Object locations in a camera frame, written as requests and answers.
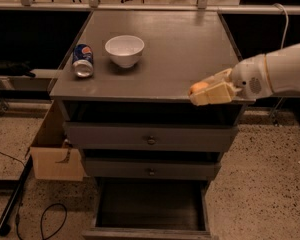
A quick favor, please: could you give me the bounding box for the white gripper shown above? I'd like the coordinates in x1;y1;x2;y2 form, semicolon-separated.
189;54;273;106

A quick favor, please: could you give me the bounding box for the orange fruit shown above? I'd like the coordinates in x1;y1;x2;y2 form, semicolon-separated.
189;81;209;95

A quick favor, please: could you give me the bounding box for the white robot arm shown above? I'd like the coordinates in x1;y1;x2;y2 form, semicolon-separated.
189;44;300;106

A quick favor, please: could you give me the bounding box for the brass top drawer knob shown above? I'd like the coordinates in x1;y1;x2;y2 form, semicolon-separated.
147;136;156;145

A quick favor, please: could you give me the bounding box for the brass drawer knob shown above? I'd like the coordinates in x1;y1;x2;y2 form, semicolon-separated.
148;168;156;176
147;136;156;145

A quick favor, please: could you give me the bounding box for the grey wooden drawer cabinet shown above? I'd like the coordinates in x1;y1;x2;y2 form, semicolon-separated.
49;10;257;240

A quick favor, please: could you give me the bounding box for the brass middle drawer knob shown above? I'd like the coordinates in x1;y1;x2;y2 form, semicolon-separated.
148;168;156;176

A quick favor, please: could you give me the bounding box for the grey top drawer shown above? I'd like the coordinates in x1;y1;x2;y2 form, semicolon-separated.
64;122;238;152

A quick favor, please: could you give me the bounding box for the grey middle drawer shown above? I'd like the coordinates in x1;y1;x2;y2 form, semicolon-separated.
83;158;221;181

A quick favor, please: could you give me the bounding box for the grey open bottom drawer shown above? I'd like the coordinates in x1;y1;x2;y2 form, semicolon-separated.
82;178;219;240

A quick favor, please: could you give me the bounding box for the white ceramic bowl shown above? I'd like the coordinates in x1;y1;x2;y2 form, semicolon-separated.
105;35;145;68

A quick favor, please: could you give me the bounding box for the blue pepsi can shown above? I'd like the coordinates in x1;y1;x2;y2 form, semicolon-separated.
72;44;94;78

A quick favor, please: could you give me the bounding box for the cardboard box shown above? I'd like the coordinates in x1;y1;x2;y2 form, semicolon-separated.
30;102;86;181

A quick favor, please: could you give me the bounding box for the black object on ledge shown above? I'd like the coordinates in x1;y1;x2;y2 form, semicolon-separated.
0;60;36;77

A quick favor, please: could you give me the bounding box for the black bar on floor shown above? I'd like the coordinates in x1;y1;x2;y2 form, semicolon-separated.
0;157;33;236

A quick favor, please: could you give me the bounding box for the white hanging cable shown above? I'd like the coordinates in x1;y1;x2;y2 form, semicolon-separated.
273;3;290;50

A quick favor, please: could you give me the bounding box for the black floor cable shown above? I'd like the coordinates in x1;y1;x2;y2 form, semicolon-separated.
0;143;68;240

